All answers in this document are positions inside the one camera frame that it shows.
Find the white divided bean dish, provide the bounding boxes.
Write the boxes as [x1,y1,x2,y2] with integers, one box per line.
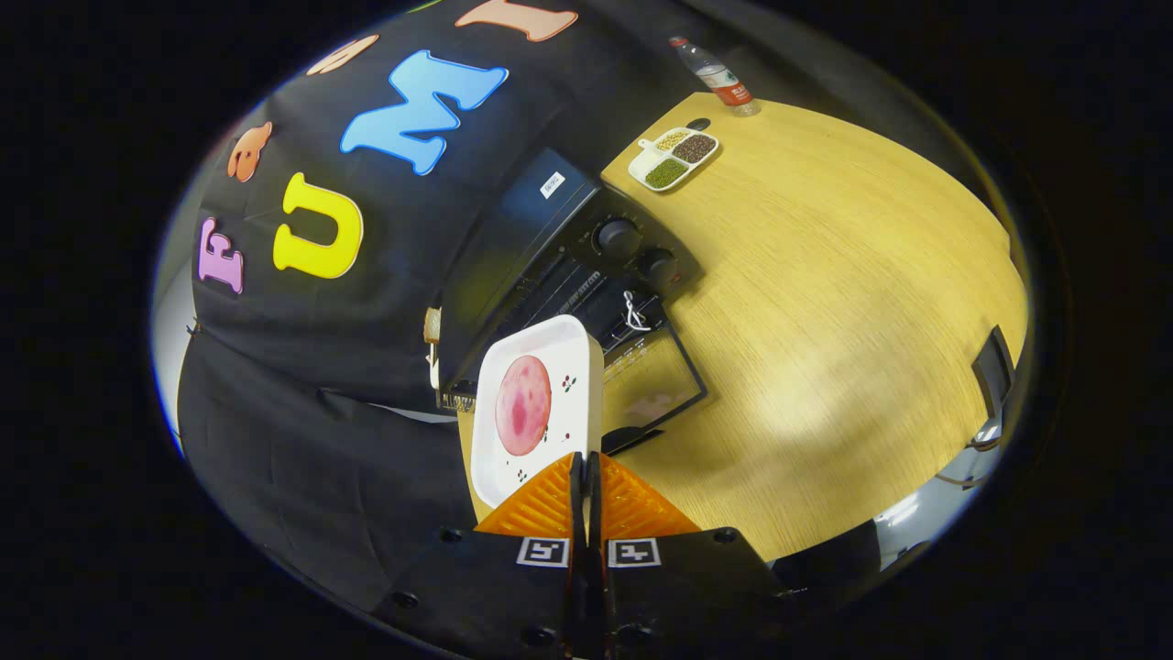
[628,126,720,193]

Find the black toaster oven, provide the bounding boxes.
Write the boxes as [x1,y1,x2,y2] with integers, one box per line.
[438,147,711,457]

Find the pink round food slice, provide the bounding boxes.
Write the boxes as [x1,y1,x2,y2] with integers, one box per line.
[495,355,554,457]

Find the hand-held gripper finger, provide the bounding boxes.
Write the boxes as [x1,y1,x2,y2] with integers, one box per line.
[371,452,587,660]
[586,452,794,660]

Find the black chair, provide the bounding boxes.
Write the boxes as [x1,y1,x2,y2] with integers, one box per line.
[970,325,1020,452]

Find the white food tray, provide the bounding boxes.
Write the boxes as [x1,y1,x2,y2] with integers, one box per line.
[470,314,606,511]

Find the red label water bottle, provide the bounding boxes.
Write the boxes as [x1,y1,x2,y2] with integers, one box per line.
[667,35,762,118]

